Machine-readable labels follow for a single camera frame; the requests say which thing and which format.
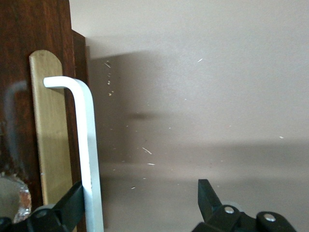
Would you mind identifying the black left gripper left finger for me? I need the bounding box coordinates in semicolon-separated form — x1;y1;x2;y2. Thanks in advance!
0;180;84;232

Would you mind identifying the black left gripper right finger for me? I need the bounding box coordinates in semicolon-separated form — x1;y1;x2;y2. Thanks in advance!
192;178;298;232

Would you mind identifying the brown table cover sheet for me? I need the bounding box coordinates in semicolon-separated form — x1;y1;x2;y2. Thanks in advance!
69;0;309;232

